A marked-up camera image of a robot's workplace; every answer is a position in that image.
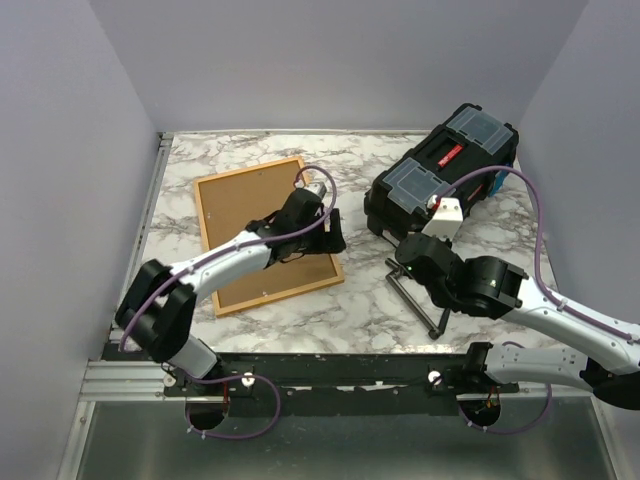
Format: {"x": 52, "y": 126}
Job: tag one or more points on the black plastic toolbox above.
{"x": 470, "y": 139}

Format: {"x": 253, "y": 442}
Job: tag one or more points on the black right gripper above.
{"x": 447, "y": 243}

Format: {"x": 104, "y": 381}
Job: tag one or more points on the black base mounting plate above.
{"x": 337, "y": 385}

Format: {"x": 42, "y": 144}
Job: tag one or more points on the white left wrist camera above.
{"x": 317, "y": 188}

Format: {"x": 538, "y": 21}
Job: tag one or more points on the aluminium extrusion rail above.
{"x": 122, "y": 381}

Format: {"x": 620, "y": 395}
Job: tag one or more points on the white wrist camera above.
{"x": 447, "y": 217}
{"x": 317, "y": 188}

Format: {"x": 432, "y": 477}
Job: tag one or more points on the grey metal clamp tool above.
{"x": 434, "y": 329}

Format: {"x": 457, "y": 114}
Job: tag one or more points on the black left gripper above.
{"x": 328, "y": 242}

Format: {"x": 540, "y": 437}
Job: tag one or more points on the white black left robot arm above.
{"x": 158, "y": 307}

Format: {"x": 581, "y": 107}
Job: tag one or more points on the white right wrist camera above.
{"x": 447, "y": 217}

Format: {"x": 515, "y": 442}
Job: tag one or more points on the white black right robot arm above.
{"x": 598, "y": 353}

